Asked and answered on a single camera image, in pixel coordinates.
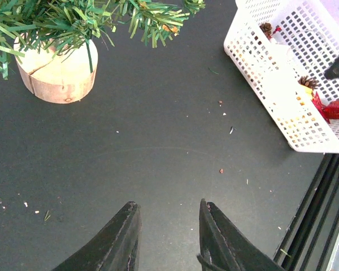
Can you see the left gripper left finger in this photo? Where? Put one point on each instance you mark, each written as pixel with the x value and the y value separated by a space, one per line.
pixel 114 247

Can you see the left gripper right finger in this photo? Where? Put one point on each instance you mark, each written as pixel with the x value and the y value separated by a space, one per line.
pixel 224 247

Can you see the white perforated plastic basket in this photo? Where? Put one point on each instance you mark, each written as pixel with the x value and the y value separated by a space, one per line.
pixel 304 42

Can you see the small green christmas tree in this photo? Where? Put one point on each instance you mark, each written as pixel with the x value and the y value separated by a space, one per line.
pixel 52 41

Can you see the brown pine cone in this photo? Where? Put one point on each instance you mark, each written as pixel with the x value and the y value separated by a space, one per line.
pixel 266 29
pixel 308 82

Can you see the red gift box ornament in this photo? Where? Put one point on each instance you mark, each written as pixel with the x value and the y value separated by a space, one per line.
pixel 331 111

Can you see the red star ornament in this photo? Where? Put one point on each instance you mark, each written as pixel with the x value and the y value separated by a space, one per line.
pixel 319 106

